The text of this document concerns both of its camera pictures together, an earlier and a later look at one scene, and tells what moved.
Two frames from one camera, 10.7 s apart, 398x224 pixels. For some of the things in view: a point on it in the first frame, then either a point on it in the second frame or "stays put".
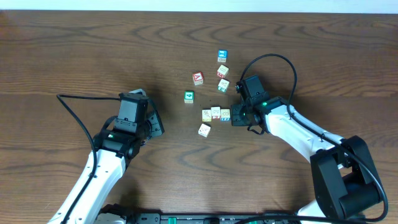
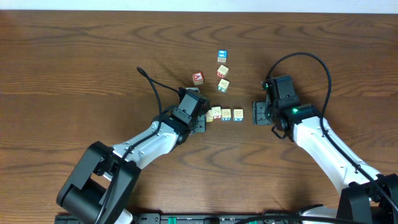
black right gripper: (236, 119) → (259, 112)
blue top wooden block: (222, 56) stays put
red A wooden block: (198, 78) stays put
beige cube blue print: (225, 114) stays put
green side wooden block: (223, 85) stays put
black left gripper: (156, 125) → (201, 122)
